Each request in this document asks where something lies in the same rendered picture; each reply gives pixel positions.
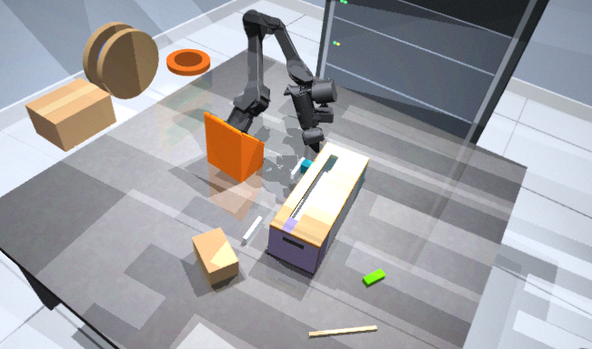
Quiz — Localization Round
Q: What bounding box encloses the cream thin flat bar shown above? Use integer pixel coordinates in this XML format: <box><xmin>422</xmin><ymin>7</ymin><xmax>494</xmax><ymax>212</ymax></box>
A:
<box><xmin>309</xmin><ymin>326</ymin><xmax>376</xmax><ymax>337</ymax></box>

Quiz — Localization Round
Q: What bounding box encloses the small green block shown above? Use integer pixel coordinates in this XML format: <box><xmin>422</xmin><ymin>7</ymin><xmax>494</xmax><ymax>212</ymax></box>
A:
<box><xmin>363</xmin><ymin>269</ymin><xmax>386</xmax><ymax>285</ymax></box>

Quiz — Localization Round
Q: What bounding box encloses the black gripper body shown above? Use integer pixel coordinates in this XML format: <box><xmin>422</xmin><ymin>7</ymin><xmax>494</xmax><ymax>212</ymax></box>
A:
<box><xmin>296</xmin><ymin>103</ymin><xmax>325</xmax><ymax>145</ymax></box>

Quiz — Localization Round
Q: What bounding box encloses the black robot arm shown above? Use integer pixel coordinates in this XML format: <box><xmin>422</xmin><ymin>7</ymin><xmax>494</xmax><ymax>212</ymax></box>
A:
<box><xmin>223</xmin><ymin>9</ymin><xmax>337</xmax><ymax>135</ymax></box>

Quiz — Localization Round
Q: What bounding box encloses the small blue block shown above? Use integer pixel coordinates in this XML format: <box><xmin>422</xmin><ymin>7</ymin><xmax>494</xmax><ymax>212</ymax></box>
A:
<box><xmin>300</xmin><ymin>159</ymin><xmax>313</xmax><ymax>173</ymax></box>

